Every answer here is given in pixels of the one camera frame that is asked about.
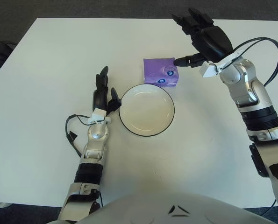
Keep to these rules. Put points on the grey robot torso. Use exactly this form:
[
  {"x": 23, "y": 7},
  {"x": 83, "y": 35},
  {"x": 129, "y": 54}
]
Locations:
[{"x": 141, "y": 210}]

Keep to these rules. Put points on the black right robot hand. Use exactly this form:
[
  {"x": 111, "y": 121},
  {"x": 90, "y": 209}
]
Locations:
[{"x": 211, "y": 42}]

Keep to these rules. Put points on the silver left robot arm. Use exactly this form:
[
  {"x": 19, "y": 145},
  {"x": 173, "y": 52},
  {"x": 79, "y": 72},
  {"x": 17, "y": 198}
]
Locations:
[{"x": 89, "y": 172}]

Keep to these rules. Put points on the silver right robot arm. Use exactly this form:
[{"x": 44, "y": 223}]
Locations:
[{"x": 251, "y": 91}]

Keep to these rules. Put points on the purple tissue paper pack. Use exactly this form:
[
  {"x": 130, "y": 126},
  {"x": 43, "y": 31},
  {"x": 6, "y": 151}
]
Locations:
[{"x": 155, "y": 70}]

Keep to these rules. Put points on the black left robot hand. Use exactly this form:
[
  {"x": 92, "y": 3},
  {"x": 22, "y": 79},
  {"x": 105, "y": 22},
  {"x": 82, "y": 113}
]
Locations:
[{"x": 99, "y": 100}]

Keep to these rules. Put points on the dark backpack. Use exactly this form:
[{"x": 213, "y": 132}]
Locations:
[{"x": 1, "y": 49}]

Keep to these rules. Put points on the white plate black rim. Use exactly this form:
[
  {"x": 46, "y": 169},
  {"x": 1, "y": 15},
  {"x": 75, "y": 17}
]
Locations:
[{"x": 147, "y": 112}]

